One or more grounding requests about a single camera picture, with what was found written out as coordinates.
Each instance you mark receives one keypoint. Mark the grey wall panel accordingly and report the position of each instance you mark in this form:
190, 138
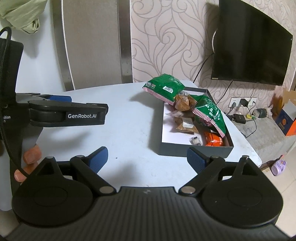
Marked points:
93, 42

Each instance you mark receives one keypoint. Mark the orange blue cardboard box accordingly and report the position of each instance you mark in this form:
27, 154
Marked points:
286, 118

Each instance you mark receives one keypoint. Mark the white wall socket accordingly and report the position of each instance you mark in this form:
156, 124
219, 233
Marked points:
235, 101

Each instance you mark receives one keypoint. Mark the brown yellow snack packet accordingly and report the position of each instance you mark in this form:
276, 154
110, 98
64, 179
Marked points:
184, 101

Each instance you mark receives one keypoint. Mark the green cloth bag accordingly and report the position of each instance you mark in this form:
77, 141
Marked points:
23, 15

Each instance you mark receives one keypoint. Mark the black power adapter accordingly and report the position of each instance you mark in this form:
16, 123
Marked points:
244, 102

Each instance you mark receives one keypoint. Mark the black wall television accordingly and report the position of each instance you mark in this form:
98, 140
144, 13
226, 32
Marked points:
250, 46

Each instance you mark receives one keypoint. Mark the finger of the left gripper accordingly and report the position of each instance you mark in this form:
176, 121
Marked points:
25, 97
50, 113

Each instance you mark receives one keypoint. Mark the orange snack packet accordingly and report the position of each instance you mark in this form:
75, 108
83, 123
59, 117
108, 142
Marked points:
213, 140

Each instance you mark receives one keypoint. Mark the black white clear packet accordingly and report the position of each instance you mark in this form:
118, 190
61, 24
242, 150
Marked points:
184, 121

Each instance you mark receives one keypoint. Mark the black shallow box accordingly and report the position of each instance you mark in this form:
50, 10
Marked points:
202, 127

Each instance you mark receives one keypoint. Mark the green snack bag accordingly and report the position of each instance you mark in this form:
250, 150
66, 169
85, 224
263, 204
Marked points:
164, 87
209, 114

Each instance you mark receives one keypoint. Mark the person left hand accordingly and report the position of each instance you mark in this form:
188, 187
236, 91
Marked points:
31, 158

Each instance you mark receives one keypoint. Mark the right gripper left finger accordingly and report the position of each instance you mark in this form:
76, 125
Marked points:
85, 170

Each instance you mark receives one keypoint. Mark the purple bottle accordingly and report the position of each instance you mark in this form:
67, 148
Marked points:
278, 167

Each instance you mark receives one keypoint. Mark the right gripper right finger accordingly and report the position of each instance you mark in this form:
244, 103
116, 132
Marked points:
207, 169

